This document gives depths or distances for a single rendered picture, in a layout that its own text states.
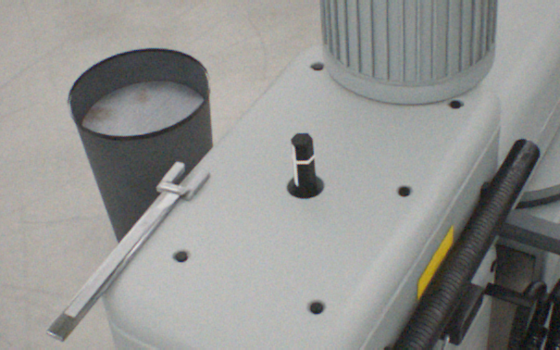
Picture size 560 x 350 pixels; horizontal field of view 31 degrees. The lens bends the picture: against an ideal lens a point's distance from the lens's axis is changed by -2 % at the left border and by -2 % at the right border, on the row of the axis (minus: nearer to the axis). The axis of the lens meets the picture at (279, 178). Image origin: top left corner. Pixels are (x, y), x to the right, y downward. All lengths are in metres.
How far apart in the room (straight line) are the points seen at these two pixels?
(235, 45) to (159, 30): 0.40
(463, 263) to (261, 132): 0.25
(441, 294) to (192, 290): 0.26
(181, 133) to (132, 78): 0.44
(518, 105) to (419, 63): 0.30
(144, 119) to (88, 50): 1.38
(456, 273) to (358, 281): 0.15
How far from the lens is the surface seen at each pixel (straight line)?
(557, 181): 1.53
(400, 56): 1.07
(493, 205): 1.12
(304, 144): 0.97
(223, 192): 1.02
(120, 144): 3.20
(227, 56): 4.54
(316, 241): 0.96
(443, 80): 1.11
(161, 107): 3.45
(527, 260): 1.50
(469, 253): 1.07
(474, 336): 1.41
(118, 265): 0.96
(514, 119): 1.34
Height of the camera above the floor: 2.58
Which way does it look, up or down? 42 degrees down
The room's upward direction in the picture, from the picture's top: 6 degrees counter-clockwise
